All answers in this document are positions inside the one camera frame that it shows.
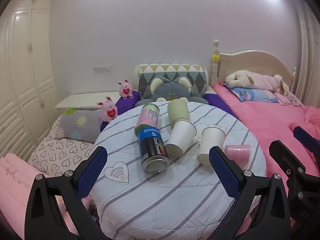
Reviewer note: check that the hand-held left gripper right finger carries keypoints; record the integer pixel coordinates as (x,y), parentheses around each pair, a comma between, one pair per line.
(223,170)

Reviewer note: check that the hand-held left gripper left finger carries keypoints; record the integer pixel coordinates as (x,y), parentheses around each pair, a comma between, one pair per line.
(91,170)

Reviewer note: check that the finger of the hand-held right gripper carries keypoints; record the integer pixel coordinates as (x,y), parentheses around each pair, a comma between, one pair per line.
(306,140)
(285,155)

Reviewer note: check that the pink cup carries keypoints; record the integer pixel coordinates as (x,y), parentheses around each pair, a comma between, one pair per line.
(237,152)

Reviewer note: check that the white paper cup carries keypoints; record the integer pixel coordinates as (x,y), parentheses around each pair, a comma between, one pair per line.
(212,136)
(181,137)

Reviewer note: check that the green cup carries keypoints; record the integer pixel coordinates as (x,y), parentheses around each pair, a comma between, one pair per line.
(178,111)

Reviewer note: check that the heart print sheet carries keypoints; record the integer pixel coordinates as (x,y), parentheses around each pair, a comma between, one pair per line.
(60,155)

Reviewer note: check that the pink bed blanket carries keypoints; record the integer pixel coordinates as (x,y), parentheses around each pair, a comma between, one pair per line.
(262,120)

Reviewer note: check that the pink printed pillow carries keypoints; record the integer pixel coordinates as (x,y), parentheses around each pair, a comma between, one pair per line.
(287,98)

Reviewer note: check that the grey flower pillow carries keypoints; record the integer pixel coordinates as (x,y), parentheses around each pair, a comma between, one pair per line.
(80,125)

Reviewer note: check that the pink bunny plush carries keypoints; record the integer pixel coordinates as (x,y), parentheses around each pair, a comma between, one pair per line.
(108,110)
(125,89)

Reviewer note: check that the black and blue canister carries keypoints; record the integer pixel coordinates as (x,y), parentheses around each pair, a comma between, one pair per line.
(152,147)

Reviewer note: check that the striped white quilt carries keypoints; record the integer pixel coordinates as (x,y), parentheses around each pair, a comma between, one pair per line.
(162,195)

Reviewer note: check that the purple cushion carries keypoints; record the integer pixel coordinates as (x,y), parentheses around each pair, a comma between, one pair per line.
(125,103)
(217,102)

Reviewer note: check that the blue cartoon pillow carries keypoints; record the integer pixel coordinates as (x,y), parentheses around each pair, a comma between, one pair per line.
(252,95)

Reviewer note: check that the white bedside table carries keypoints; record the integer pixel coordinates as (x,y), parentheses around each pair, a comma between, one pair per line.
(85,100)

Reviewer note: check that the folded pink blanket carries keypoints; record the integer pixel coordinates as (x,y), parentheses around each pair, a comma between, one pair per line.
(17,180)

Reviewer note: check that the pink canister with green lid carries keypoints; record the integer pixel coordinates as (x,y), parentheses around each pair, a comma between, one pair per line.
(148,115)

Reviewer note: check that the white and pink plush dog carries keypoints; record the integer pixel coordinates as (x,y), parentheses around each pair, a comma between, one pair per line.
(250,80)

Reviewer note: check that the cream bed headboard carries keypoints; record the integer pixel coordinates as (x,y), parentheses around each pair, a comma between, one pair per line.
(255,62)

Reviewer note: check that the grey cat plush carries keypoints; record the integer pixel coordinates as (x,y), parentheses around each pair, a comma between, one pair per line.
(170,90)

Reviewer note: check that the triangle pattern cushion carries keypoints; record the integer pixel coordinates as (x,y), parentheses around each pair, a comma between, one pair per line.
(172,71)

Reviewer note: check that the yellow star decoration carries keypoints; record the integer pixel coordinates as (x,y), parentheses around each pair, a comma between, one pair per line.
(215,57)

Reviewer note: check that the white wardrobe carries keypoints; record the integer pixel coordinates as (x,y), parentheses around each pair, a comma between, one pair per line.
(27,67)

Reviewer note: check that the wall socket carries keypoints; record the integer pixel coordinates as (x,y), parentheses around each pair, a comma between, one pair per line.
(102,69)

